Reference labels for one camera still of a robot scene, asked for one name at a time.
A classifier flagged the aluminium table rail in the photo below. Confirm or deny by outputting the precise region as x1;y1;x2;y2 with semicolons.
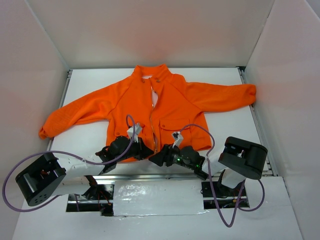
37;172;278;182

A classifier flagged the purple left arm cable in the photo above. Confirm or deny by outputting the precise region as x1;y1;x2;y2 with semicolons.
1;114;137;213

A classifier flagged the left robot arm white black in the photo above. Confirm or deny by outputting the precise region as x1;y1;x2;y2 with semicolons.
15;136;154;207

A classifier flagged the white cover board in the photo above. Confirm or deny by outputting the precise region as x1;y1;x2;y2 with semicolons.
113;179;204;217

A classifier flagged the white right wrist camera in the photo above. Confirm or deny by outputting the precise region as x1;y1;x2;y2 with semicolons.
171;131;184;148

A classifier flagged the orange zip jacket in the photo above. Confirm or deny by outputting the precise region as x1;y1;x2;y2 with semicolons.
38;64;256;152

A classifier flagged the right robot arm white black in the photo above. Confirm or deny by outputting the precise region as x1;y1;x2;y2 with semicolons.
148;136;268;196

